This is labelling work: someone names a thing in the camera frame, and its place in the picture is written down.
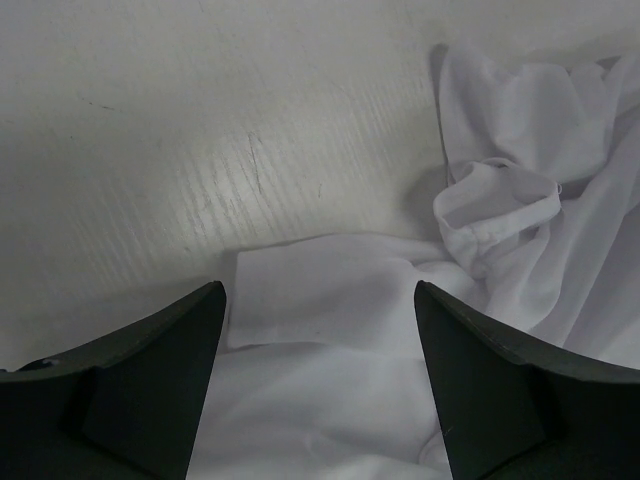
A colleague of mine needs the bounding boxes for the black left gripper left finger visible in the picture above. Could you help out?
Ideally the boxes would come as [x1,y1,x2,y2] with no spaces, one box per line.
[1,282,226,479]

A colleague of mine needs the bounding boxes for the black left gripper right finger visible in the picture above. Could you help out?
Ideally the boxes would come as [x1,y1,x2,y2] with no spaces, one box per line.
[414,281,639,479]

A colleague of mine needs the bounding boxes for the white t shirt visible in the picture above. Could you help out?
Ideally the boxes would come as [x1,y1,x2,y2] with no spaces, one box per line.
[188,47,639,479]

